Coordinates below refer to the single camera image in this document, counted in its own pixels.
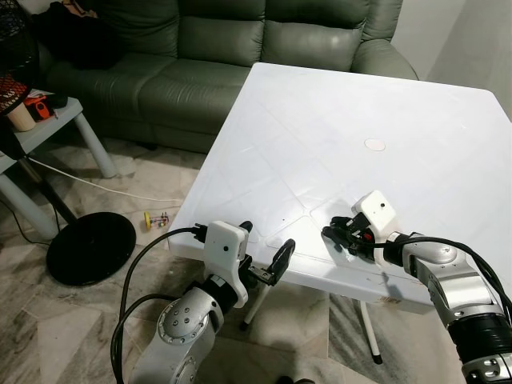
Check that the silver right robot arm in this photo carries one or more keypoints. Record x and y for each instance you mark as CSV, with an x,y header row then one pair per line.
x,y
456,296

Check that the white table leg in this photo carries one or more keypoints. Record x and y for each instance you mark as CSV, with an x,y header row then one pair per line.
x,y
256,308
370,332

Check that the round white table cap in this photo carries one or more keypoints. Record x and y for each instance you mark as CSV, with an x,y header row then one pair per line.
x,y
374,145

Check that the green leather sofa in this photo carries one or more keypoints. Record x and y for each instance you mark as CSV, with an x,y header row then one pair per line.
x,y
208,80

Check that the black standing fan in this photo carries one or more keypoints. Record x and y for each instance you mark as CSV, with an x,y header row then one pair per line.
x,y
92,248

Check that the grey side table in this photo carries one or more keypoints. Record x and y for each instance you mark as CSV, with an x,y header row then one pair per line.
x,y
60,124

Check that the small black object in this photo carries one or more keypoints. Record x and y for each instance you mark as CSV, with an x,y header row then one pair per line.
x,y
58,101

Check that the orange and black tool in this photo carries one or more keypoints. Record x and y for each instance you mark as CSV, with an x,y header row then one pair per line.
x,y
38,106

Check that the beige cylinder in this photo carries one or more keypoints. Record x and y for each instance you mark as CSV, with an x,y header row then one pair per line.
x,y
22,118

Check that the black clothing pile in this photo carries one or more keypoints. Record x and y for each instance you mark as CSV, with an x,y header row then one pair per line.
x,y
76,36

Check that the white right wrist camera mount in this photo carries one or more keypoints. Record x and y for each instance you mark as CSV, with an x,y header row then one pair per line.
x,y
378,212

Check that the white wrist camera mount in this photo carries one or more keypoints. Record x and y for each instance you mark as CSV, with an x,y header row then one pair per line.
x,y
378,212
224,248

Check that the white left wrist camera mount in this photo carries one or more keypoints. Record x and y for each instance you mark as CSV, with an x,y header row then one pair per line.
x,y
224,248

